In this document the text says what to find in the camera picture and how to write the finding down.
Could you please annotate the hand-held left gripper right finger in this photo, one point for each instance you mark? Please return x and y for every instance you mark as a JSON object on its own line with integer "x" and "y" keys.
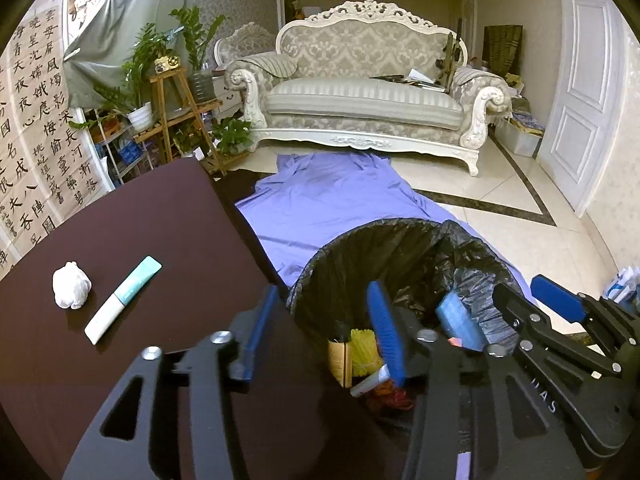
{"x": 387, "y": 335}

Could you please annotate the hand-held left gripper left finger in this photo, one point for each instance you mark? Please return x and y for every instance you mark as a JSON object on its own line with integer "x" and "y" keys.
{"x": 257, "y": 330}

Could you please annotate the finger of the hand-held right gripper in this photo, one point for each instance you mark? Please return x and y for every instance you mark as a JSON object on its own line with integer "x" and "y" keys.
{"x": 540, "y": 350}
{"x": 557, "y": 297}

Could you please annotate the yellow mesh net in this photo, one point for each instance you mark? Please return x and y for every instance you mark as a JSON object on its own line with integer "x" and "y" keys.
{"x": 365, "y": 352}

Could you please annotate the white tube green print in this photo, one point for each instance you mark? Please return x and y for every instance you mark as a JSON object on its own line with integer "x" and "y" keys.
{"x": 371, "y": 384}

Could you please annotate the orange wrapper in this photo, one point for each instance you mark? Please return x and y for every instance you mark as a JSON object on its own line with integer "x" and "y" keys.
{"x": 390, "y": 399}

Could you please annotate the blue packet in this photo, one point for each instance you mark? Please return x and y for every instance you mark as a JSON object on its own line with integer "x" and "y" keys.
{"x": 457, "y": 322}

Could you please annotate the trash bin with black bag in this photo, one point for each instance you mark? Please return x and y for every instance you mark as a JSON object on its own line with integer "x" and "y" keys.
{"x": 400, "y": 255}

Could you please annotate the teal and white tube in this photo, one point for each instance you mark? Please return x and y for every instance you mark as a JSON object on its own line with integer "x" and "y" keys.
{"x": 122, "y": 300}

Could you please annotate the white tissue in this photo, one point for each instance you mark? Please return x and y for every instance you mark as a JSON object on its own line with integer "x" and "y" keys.
{"x": 72, "y": 285}

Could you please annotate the white and blue plastic bag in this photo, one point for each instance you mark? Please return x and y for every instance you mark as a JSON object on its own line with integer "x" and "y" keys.
{"x": 622, "y": 284}

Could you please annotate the purple floor sheet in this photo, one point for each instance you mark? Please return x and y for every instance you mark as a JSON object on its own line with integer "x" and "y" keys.
{"x": 325, "y": 200}

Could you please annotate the grey storage box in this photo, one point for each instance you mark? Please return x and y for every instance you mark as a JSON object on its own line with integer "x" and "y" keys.
{"x": 520, "y": 137}

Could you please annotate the small leafy green plant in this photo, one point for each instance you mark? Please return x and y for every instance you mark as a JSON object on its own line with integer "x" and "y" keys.
{"x": 232, "y": 135}

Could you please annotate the white panelled door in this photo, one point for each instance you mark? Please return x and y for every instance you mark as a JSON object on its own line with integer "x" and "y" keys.
{"x": 580, "y": 90}

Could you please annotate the blue crate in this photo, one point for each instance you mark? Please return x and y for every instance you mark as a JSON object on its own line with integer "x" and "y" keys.
{"x": 129, "y": 152}

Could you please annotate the metal shelf rack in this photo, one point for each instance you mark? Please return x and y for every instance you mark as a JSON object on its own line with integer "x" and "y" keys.
{"x": 120, "y": 155}

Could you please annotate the wooden plant stand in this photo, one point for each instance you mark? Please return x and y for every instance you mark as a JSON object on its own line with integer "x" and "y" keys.
{"x": 172, "y": 110}

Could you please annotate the ornate white sofa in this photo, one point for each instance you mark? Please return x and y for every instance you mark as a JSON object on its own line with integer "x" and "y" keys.
{"x": 365, "y": 100}

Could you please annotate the small white cabinet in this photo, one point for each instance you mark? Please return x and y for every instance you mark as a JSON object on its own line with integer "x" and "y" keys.
{"x": 227, "y": 92}

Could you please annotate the dark leaning board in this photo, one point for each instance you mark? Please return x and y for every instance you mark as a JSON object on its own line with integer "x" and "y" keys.
{"x": 502, "y": 50}

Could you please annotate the stack of papers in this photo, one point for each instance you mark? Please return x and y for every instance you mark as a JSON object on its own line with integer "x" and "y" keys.
{"x": 417, "y": 79}

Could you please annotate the dark long object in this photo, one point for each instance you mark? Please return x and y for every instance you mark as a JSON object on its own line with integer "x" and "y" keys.
{"x": 450, "y": 55}

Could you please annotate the striped throw cloth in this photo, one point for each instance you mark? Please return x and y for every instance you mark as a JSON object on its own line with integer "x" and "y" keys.
{"x": 270, "y": 64}

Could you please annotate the gold ornament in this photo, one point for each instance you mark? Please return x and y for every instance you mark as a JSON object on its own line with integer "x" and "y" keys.
{"x": 167, "y": 62}

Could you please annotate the ornate white armchair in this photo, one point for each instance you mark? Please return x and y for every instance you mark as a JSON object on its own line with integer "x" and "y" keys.
{"x": 245, "y": 40}

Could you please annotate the tall plant in grey pot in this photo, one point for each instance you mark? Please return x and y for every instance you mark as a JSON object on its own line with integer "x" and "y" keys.
{"x": 197, "y": 40}

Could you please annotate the grey curtain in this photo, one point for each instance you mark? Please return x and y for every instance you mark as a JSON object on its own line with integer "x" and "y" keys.
{"x": 105, "y": 45}

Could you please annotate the calligraphy wall hanging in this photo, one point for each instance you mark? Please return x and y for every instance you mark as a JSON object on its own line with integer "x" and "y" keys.
{"x": 35, "y": 135}

